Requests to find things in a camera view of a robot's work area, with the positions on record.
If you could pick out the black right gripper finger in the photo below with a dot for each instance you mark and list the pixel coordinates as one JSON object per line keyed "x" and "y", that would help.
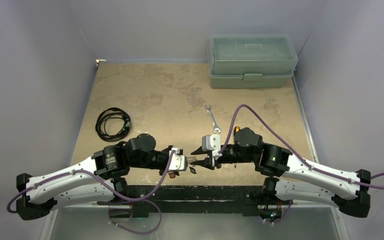
{"x": 198, "y": 151}
{"x": 205, "y": 163}

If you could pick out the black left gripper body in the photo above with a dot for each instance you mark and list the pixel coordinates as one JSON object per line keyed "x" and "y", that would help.
{"x": 157, "y": 157}

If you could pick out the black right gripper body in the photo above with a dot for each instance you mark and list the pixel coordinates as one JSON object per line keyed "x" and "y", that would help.
{"x": 214, "y": 159}

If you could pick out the grey key holder plate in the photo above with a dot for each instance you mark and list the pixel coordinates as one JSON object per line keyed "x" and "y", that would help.
{"x": 191, "y": 161}

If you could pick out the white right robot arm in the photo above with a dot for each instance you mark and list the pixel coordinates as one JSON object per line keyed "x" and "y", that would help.
{"x": 287, "y": 177}

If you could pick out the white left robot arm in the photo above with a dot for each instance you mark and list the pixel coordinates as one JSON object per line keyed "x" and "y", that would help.
{"x": 98, "y": 178}

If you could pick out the black oval key tag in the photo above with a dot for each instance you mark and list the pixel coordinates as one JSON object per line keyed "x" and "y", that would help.
{"x": 192, "y": 170}

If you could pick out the red key tag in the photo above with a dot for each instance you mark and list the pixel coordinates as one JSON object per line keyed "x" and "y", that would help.
{"x": 172, "y": 176}

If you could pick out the orange black screwdriver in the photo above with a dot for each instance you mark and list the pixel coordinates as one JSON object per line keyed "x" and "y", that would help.
{"x": 236, "y": 130}

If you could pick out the silver open-end wrench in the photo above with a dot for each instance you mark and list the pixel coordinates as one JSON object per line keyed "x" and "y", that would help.
{"x": 216, "y": 128}

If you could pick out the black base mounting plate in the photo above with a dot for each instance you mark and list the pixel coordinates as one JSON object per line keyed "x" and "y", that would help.
{"x": 246, "y": 200}

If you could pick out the green plastic toolbox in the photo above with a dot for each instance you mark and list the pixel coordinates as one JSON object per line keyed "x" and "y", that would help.
{"x": 251, "y": 61}

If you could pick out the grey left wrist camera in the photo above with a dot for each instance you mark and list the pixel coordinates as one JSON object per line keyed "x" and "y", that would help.
{"x": 179, "y": 162}

